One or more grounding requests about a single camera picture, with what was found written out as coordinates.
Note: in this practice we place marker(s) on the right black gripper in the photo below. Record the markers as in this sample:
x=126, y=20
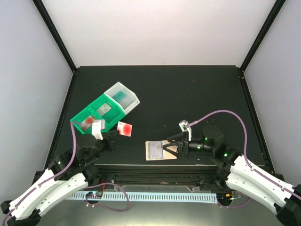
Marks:
x=182, y=146

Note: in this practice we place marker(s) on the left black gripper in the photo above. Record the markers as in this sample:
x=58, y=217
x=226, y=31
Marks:
x=110, y=139

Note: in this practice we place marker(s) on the tan card holder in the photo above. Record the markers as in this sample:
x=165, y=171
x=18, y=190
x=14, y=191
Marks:
x=167, y=155

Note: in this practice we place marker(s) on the red dot credit card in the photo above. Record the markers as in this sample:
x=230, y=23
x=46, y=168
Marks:
x=124, y=129

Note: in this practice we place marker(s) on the floral credit card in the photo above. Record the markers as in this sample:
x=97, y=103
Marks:
x=155, y=150

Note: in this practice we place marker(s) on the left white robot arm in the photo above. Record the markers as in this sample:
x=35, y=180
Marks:
x=67, y=173

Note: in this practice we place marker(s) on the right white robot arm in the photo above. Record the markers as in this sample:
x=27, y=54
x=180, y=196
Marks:
x=237, y=173

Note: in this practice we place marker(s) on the red dot card in bin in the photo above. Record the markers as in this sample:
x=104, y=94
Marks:
x=87, y=123

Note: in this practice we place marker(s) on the floral card in bin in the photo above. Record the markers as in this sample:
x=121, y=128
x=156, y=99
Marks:
x=102, y=110

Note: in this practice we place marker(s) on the teal card in bin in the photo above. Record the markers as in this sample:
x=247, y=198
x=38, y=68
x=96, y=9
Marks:
x=119, y=96

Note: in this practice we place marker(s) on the green bin near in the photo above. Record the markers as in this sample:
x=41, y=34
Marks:
x=81, y=116

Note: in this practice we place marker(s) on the green bin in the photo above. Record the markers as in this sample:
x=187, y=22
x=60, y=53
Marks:
x=81, y=116
x=113, y=116

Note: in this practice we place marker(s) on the green bin middle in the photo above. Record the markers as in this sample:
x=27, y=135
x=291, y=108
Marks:
x=113, y=116

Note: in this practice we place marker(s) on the white translucent bin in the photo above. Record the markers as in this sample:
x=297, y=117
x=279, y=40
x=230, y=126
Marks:
x=126, y=99

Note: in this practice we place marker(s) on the left controller board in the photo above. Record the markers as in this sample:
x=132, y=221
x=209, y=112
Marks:
x=94, y=195

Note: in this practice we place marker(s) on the controller board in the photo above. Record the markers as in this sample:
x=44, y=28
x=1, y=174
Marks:
x=94, y=195
x=228, y=196

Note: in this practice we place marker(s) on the right controller board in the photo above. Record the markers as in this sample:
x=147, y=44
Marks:
x=228, y=196

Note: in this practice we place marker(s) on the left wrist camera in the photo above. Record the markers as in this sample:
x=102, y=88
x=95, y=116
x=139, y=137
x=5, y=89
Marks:
x=97, y=127

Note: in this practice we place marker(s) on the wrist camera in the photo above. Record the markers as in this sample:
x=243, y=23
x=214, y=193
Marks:
x=184, y=126
x=97, y=127

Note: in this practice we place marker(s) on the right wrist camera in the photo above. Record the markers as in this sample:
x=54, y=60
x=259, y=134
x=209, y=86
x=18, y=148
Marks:
x=184, y=126

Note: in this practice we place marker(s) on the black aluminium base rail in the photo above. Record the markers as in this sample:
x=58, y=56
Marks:
x=202, y=176

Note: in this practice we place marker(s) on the white slotted cable duct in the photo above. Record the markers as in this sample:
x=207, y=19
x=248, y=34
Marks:
x=148, y=197

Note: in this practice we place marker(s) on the left black frame post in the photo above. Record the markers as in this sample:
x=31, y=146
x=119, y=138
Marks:
x=55, y=34

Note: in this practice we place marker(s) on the black frame post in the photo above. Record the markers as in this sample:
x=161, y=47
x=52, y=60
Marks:
x=55, y=34
x=277, y=6

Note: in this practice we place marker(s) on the right black frame post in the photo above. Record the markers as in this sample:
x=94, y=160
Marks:
x=277, y=6

